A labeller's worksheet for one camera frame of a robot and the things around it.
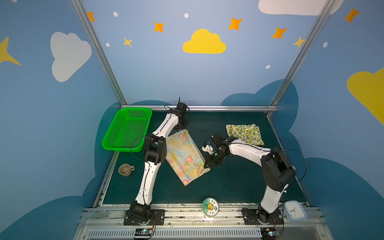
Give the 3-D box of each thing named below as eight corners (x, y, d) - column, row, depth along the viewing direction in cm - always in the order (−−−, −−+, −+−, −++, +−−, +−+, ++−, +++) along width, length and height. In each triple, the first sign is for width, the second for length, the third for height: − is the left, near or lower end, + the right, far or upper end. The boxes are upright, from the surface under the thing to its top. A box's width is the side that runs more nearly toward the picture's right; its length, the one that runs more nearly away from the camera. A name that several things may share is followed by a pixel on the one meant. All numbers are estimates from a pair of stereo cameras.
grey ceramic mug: (118, 176, 88) (116, 174, 85) (121, 166, 92) (119, 163, 89) (133, 176, 88) (131, 174, 85) (135, 166, 92) (134, 163, 90)
